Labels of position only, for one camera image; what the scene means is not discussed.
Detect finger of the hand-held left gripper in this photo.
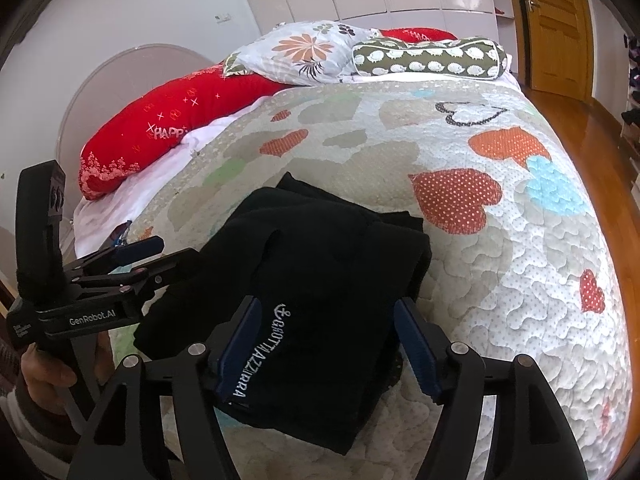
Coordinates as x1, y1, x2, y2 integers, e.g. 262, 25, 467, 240
62, 235, 167, 280
81, 247, 202, 302

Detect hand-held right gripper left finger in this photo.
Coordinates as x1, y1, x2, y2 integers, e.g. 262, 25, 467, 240
67, 295, 263, 480

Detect wooden door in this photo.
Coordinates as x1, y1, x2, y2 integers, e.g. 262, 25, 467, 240
505, 0, 609, 104

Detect white bed sheet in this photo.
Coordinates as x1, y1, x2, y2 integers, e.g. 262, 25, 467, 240
72, 125, 232, 261

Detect heart-patterned quilt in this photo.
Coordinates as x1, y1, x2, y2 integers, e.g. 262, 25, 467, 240
107, 77, 633, 480

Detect black pants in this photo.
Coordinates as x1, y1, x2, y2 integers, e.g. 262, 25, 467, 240
134, 171, 434, 456

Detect red printed pillow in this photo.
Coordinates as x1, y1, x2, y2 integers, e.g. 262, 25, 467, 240
79, 62, 297, 202
377, 27, 459, 44

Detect person's left hand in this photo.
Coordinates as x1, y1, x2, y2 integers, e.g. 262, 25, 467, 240
16, 344, 77, 415

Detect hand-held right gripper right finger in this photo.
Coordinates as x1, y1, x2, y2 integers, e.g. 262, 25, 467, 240
392, 297, 591, 480

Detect white floral pillow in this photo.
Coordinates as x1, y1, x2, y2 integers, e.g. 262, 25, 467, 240
222, 20, 387, 87

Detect green spotted bolster pillow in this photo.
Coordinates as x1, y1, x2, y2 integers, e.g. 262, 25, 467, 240
351, 36, 510, 83

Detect cluttered shelf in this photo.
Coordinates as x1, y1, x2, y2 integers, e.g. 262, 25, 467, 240
620, 30, 640, 132

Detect round pale headboard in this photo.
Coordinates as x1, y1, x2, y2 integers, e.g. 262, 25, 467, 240
55, 45, 222, 172

